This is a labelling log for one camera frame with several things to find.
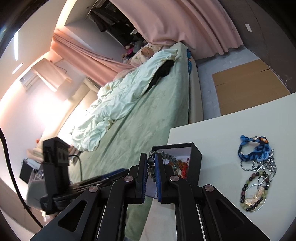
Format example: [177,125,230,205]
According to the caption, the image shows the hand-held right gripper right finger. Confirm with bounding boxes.
[155,151,271,241]

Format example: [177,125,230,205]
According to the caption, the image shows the dark hanging clothes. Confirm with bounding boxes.
[89,6,137,42]

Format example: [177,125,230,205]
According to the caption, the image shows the cream bed headboard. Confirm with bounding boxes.
[45,77,102,145]

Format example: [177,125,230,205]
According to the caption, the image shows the red orange cord bracelet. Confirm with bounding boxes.
[171,158,191,179]

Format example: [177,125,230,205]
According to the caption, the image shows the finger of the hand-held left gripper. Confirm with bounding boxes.
[54,179,115,202]
[80,169,130,184]

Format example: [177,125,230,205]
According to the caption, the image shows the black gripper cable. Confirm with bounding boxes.
[69,153,84,184]

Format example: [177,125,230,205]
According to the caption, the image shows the white table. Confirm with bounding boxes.
[125,93,296,241]

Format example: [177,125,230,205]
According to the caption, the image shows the ceiling light strip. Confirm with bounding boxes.
[14,31,19,61]

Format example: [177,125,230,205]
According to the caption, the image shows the blue printed cloth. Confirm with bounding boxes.
[186,48,194,75]

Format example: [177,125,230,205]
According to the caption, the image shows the clear gold-flake round pendant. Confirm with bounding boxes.
[245,184,269,211]

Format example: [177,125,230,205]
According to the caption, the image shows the pale green duvet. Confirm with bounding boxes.
[70,45,183,153]

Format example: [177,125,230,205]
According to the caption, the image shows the printed cream pillow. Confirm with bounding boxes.
[129,43,163,68]

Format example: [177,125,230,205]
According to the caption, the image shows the brown cardboard sheet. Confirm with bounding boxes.
[212,59,291,116]

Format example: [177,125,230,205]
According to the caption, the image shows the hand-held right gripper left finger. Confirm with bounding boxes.
[30,152,149,241]

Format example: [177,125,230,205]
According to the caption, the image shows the dark blue braided bracelet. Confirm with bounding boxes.
[238,135,270,161]

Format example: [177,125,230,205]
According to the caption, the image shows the silver chain necklace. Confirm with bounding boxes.
[240,148,278,174]

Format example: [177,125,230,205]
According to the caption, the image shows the white air conditioner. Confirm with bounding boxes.
[19,69,39,90]

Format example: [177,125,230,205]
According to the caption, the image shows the black garment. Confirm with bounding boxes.
[147,59,175,91]

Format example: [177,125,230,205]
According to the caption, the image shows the black jewelry box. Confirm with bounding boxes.
[151,143,203,189]

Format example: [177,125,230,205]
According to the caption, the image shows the green purple bead bracelet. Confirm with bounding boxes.
[240,170,271,212]

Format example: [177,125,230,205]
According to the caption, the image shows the black bedside box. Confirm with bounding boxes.
[19,160,36,184]

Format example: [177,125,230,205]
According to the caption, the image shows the light blue knotted bracelet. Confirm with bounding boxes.
[252,144,272,163]

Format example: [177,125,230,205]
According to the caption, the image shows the pile of stuffed toys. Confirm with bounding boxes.
[121,40,144,63]

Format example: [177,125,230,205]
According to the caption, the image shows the pink window curtain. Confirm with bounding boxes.
[52,29,137,87]

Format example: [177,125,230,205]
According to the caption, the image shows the bed with green sheet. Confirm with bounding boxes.
[55,42,202,241]

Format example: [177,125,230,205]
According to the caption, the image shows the grey bead bracelet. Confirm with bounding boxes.
[147,150,178,184]

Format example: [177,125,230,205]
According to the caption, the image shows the cream hanging cloth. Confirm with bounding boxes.
[31,58,73,93]

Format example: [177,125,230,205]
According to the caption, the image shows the thick black cable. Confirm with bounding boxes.
[0,127,45,229]

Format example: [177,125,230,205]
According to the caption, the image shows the large pink curtain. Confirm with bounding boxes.
[109,0,244,56]

